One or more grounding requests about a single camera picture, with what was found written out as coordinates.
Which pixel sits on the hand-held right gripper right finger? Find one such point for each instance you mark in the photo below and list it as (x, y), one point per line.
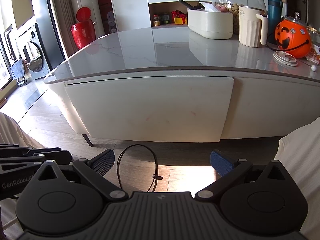
(222, 163)

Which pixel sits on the white oval tissue box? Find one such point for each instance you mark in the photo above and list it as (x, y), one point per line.
(210, 22)

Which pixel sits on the blue thermos bottle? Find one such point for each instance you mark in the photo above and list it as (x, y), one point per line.
(273, 12)

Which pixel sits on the white ball-headed pin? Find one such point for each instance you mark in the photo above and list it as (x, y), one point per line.
(313, 67)

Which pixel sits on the white table drawer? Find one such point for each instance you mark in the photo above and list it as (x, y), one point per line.
(150, 105)

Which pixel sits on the person's white clothing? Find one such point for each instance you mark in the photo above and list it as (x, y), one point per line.
(305, 150)

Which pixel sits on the orange snack packet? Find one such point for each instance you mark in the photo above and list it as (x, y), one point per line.
(315, 55)

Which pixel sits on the orange pumpkin bucket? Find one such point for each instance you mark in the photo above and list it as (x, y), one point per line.
(290, 40)

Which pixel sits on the white ghost sticker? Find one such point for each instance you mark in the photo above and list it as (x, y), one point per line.
(112, 21)

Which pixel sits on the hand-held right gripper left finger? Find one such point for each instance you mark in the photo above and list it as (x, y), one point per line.
(103, 162)

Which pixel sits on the red trash can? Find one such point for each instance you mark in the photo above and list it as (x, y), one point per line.
(83, 33)

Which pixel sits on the blue towel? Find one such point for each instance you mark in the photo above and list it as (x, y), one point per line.
(17, 70)

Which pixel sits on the red yellow gift toy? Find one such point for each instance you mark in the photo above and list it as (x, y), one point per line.
(178, 18)

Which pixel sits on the green toy truck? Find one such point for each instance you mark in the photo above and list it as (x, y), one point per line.
(165, 18)

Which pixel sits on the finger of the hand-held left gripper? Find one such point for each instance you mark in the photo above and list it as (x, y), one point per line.
(60, 158)
(30, 151)

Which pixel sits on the grey washing machine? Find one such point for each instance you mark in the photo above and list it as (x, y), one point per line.
(35, 55)

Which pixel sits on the cream ribbed pitcher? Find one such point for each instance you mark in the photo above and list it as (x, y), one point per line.
(250, 30)

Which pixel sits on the white coffee table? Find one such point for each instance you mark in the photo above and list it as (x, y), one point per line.
(275, 110)

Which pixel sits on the person's light trousers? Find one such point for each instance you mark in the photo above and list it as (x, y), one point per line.
(12, 132)

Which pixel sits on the round white lid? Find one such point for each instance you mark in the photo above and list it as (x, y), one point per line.
(285, 58)

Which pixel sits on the small yellow jar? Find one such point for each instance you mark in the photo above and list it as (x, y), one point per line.
(156, 21)

